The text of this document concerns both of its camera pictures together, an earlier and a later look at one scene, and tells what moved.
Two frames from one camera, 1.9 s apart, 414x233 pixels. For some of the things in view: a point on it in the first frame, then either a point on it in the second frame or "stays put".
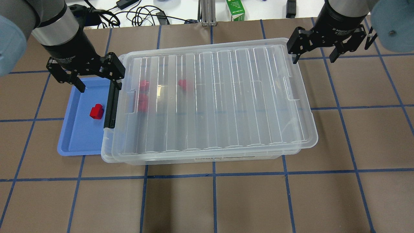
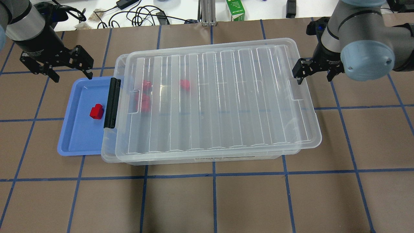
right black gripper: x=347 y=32 → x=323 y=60
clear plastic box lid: x=240 y=96 stays put
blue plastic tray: x=81 y=135 stays put
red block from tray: x=97 y=111 stays put
